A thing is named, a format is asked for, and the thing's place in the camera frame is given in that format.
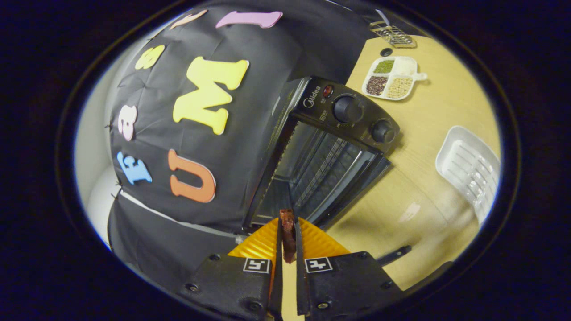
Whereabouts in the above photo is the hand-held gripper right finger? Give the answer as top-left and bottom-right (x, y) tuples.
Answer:
(295, 217), (405, 320)

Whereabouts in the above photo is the white plastic tray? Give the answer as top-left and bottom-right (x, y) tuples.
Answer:
(435, 126), (501, 226)

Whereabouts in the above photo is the white divided dish with grains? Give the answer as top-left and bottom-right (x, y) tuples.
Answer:
(362, 56), (428, 102)

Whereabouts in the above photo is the brown meat slice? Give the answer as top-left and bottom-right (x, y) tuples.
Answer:
(279, 209), (298, 264)

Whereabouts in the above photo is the black toaster oven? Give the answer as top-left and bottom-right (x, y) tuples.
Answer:
(243, 76), (453, 292)

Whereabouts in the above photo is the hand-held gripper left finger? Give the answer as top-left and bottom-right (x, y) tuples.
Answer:
(178, 218), (284, 321)

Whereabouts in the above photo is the wire mesh utensil holder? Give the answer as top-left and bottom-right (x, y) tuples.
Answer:
(369, 20), (418, 49)

